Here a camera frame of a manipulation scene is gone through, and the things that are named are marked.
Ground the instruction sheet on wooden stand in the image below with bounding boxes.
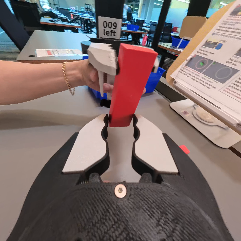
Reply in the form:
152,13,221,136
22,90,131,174
166,0,241,149

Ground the person's left hand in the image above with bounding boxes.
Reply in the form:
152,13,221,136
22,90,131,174
80,59,146,98

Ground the printed instruction sheet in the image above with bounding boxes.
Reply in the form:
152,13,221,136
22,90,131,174
170,0,241,121

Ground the dark slanted beam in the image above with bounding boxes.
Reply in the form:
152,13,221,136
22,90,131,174
0,0,30,51

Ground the gold chain bracelet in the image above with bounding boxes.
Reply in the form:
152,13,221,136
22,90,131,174
62,61,76,96

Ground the black pillar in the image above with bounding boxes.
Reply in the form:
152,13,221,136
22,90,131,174
152,0,172,51

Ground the grey table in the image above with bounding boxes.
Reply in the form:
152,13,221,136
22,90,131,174
17,30,97,63

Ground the laminated sheet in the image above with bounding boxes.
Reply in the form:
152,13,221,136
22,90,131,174
35,49,83,57

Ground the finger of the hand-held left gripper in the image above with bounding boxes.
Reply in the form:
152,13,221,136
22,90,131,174
87,43,121,76
151,56,160,73

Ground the wooden-edged table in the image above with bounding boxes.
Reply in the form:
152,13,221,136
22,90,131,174
120,27,147,45
158,42,184,55
40,17,82,33

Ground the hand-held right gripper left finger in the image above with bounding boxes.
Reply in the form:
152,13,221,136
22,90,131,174
62,113,110,178

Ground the person's left forearm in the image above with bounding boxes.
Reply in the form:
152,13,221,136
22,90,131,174
0,59,83,106

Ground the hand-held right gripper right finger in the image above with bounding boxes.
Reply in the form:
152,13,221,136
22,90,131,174
131,113,179,181

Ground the black office chair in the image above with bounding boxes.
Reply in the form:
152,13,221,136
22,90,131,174
162,22,173,43

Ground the wooden document stand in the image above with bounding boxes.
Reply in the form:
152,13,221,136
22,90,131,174
179,16,207,39

